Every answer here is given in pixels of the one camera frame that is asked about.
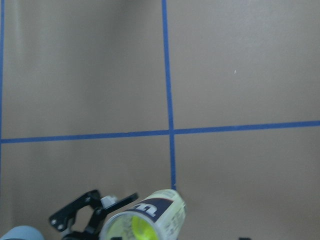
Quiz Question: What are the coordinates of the tennis ball with Wilson print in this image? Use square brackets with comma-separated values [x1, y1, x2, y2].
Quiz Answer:
[131, 216, 158, 240]

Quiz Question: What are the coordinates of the clear tennis ball can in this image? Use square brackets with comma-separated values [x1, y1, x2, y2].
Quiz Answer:
[99, 189, 187, 240]

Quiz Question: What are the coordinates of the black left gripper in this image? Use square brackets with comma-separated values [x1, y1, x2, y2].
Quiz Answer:
[48, 189, 139, 240]

